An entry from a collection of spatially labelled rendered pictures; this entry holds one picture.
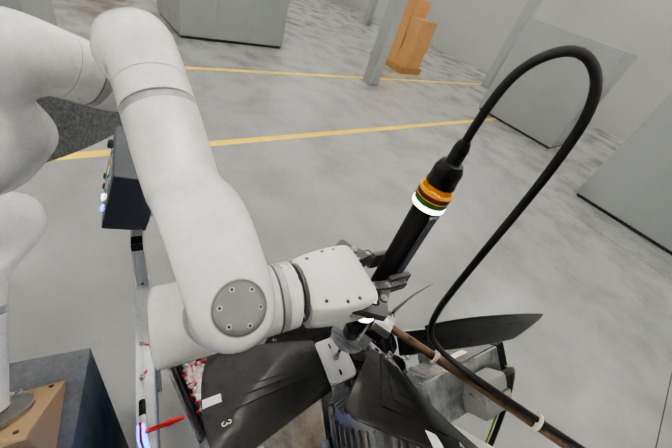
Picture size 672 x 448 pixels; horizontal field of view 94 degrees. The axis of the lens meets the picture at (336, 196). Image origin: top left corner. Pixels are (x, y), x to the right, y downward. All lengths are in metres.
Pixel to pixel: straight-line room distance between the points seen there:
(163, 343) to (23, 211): 0.58
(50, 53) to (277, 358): 0.63
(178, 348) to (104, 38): 0.37
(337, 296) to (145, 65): 0.36
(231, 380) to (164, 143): 0.48
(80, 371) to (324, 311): 0.73
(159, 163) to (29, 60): 0.25
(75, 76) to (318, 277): 0.45
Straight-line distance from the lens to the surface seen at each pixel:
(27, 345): 2.23
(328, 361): 0.74
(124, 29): 0.50
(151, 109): 0.43
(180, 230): 0.31
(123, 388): 2.00
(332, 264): 0.44
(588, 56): 0.36
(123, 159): 1.04
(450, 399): 0.93
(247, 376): 0.72
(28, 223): 0.88
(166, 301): 0.37
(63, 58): 0.61
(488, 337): 0.85
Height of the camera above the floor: 1.84
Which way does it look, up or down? 36 degrees down
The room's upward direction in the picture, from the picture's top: 20 degrees clockwise
